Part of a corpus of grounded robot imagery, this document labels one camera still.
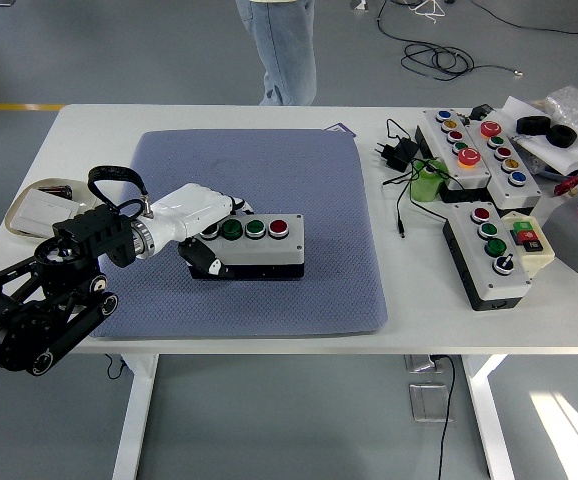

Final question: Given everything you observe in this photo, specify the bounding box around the long black floor cable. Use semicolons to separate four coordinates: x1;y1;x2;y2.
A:
468;0;578;36

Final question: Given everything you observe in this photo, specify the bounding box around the blue plate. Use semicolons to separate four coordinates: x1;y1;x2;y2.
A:
533;149;578;180

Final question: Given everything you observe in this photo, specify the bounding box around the white foam sheet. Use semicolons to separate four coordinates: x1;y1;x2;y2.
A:
498;95;578;176

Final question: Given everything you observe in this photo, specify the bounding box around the grey block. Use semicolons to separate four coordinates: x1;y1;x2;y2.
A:
540;189;578;274

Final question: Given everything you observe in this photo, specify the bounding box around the silver socket bracket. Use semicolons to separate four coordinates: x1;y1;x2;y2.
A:
403;353;441;374

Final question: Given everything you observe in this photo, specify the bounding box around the person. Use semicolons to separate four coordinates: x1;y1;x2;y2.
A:
235;0;318;107

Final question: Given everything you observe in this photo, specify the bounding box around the coiled black floor cable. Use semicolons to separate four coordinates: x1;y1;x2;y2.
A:
376;0;524;82

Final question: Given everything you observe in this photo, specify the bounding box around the black power adapter with cord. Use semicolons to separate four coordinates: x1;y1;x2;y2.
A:
372;118;451;239

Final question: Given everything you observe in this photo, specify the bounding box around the short black cable loop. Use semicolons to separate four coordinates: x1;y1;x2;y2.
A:
103;353;126;380

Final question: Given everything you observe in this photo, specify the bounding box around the five-button box, stop button lit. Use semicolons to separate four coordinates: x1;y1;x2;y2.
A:
415;108;494;204

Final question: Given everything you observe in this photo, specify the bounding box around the clear bubble wrap bag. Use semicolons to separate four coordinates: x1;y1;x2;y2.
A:
533;85;578;146

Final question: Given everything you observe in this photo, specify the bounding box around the white wall switch plate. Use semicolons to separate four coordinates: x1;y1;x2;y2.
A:
12;191;81;236

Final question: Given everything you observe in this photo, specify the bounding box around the beige three-button switch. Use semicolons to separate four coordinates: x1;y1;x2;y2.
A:
500;210;556;280

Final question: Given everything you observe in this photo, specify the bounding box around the green plastic bottle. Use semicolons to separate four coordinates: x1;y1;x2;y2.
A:
409;157;451;204

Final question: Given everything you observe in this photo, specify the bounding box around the black hanging power cable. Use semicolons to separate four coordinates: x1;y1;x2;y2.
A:
436;354;458;480

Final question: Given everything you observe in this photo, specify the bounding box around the grey four-button control box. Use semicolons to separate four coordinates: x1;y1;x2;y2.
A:
188;213;306;281
442;201;534;312

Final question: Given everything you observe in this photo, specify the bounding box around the five-button box, red stop button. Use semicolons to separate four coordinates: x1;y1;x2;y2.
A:
463;110;544;211

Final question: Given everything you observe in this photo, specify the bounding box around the small dark brown object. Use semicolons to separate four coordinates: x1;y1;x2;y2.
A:
37;184;74;201

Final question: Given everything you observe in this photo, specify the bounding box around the grey-blue woven mat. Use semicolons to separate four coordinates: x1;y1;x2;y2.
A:
85;128;389;340

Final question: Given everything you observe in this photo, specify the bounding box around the purple card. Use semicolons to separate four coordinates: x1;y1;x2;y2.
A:
324;122;359;140

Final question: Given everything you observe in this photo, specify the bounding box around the black foam ring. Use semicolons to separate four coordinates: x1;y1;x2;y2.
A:
547;124;578;150
515;115;554;137

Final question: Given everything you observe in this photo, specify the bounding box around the white cord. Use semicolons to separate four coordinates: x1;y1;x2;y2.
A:
407;0;446;24

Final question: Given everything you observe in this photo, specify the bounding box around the white table leg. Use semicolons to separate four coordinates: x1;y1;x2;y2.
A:
461;353;515;480
112;353;160;480

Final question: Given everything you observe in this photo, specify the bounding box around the silver floor socket plate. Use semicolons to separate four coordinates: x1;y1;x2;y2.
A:
408;382;454;424

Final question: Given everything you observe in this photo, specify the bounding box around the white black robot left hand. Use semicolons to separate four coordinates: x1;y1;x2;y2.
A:
147;182;256;279

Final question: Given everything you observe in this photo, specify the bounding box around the white shallow tray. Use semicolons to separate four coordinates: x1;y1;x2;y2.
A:
6;178;99;245

